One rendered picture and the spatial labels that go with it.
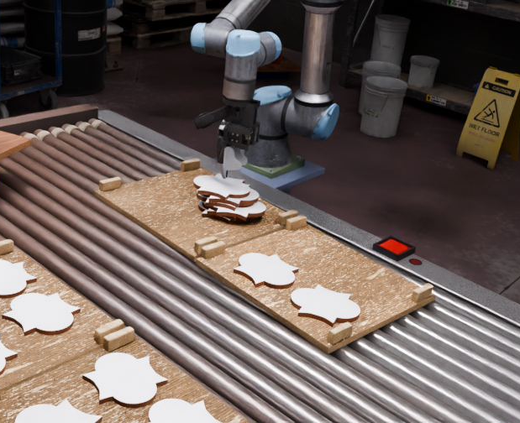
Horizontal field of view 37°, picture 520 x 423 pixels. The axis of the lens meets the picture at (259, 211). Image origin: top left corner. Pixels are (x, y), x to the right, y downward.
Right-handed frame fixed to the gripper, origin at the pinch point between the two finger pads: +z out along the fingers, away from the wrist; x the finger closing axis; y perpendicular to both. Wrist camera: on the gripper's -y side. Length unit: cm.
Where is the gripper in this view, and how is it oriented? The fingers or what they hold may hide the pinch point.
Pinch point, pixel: (223, 172)
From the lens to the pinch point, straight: 194.5
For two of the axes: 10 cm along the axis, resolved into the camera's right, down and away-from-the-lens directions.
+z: -1.0, 9.0, 4.3
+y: 9.3, 2.4, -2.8
